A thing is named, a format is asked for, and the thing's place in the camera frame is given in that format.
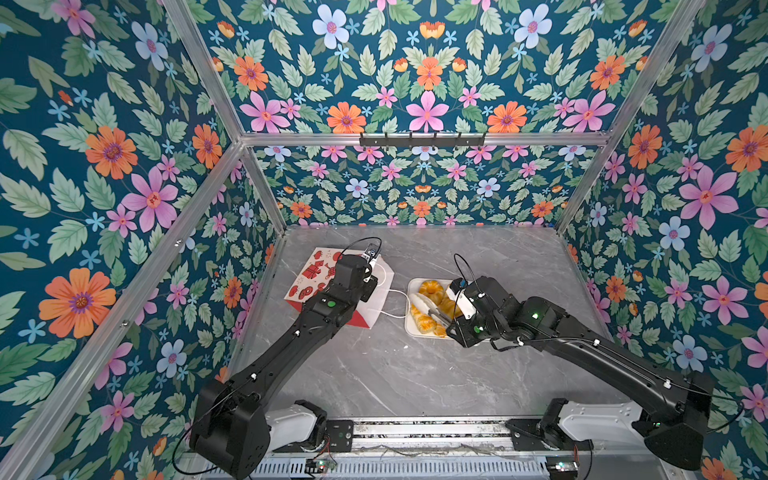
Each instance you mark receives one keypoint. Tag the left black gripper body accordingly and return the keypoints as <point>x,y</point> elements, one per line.
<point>365,291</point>

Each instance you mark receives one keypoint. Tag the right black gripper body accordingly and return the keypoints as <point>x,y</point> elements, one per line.
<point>471,331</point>

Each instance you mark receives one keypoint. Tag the white red paper bag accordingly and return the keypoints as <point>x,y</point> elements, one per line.
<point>310,291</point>

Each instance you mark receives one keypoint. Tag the long twisted fake bread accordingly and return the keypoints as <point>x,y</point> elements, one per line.
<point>449,308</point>

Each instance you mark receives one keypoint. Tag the round orange bun fake bread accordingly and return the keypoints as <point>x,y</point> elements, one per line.
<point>432,290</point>

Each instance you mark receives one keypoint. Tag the metal tongs white tips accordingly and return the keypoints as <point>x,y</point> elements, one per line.
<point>433,311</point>

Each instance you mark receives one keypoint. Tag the yellow fake bread piece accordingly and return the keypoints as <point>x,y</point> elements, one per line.
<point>426,324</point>

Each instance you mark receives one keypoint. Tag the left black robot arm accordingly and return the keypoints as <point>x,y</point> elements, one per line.
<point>234,427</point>

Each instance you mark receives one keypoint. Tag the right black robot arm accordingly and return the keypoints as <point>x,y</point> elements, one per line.
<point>665,412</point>

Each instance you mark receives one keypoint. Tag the white rectangular tray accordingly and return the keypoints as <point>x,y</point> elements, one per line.
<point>412,289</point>

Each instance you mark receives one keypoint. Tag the black hook rack bar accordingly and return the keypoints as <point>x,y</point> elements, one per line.
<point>408,140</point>

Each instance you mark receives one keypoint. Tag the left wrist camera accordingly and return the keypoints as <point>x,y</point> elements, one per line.
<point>371,253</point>

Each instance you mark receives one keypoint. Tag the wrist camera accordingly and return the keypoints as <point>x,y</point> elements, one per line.
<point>456,291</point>
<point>371,253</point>

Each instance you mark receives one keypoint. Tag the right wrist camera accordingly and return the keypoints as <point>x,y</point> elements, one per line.
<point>456,291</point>

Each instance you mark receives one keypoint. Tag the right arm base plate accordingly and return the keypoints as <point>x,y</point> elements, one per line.
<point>531,434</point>

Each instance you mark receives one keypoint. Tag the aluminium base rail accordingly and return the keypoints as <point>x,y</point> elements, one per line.
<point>432,435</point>

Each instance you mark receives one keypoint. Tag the white slotted cable duct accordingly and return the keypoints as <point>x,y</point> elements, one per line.
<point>399,468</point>

